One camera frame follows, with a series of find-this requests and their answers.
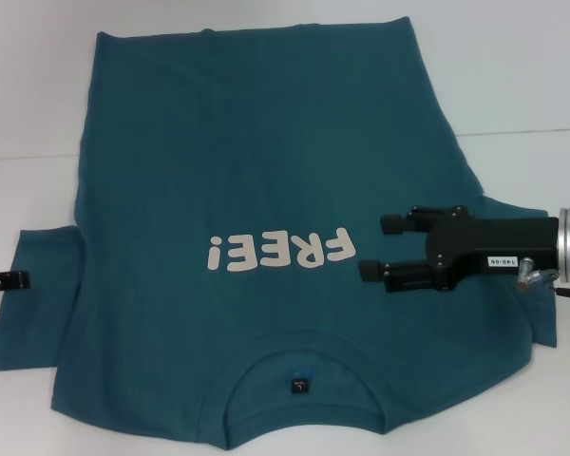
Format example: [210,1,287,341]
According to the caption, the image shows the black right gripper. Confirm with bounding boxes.
[358,204,561,295]

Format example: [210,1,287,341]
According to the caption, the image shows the teal blue printed t-shirt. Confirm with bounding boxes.
[0,16,560,438]

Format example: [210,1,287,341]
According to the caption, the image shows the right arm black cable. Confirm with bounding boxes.
[515,256,570,303]

